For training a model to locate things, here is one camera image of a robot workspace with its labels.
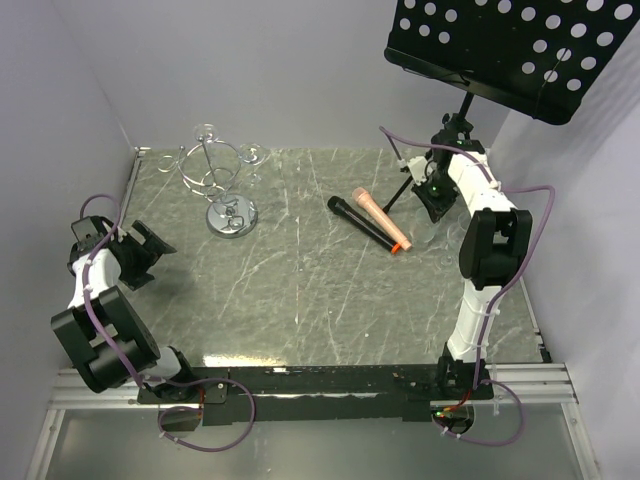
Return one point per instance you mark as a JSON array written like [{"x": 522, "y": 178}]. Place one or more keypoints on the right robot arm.
[{"x": 491, "y": 254}]

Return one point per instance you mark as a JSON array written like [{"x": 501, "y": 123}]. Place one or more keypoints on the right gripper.
[{"x": 436, "y": 207}]

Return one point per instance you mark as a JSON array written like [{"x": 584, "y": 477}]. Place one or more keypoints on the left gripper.
[{"x": 149, "y": 252}]

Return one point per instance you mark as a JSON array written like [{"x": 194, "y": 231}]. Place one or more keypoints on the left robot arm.
[{"x": 103, "y": 336}]

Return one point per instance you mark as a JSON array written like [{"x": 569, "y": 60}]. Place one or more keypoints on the black perforated music stand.
[{"x": 538, "y": 58}]

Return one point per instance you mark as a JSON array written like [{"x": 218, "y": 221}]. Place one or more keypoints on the pink microphone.
[{"x": 364, "y": 199}]

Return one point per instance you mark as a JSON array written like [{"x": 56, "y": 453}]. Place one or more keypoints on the chrome wine glass rack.
[{"x": 214, "y": 172}]

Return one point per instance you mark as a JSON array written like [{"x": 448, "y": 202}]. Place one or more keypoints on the black microphone orange end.
[{"x": 342, "y": 209}]

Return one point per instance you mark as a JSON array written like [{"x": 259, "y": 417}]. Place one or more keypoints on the aluminium frame rail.
[{"x": 532, "y": 383}]

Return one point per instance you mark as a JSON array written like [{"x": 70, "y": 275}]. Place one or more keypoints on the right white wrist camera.
[{"x": 419, "y": 167}]

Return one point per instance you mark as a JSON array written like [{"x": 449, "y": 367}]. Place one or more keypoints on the clear wine glass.
[
  {"x": 422, "y": 229},
  {"x": 206, "y": 133},
  {"x": 253, "y": 155},
  {"x": 449, "y": 242}
]

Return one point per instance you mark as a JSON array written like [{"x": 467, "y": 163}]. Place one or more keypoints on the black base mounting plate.
[{"x": 305, "y": 393}]

